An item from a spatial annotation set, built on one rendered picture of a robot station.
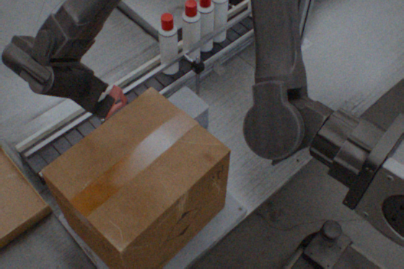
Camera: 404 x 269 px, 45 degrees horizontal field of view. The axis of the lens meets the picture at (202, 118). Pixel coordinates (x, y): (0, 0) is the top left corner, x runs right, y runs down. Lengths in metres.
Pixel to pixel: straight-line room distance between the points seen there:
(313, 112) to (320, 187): 1.68
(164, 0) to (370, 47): 0.69
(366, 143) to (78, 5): 0.48
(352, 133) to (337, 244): 1.29
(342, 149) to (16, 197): 0.94
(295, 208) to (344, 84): 0.83
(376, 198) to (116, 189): 0.52
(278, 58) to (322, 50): 0.99
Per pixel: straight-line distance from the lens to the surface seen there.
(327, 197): 2.27
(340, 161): 0.60
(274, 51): 0.64
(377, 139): 0.61
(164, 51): 1.36
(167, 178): 0.97
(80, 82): 0.92
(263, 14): 0.65
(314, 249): 1.85
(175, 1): 1.66
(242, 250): 2.11
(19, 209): 1.33
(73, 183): 0.99
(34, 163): 1.33
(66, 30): 0.83
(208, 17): 1.39
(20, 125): 1.47
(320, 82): 1.53
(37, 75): 0.88
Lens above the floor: 1.97
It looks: 54 degrees down
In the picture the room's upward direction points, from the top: 1 degrees clockwise
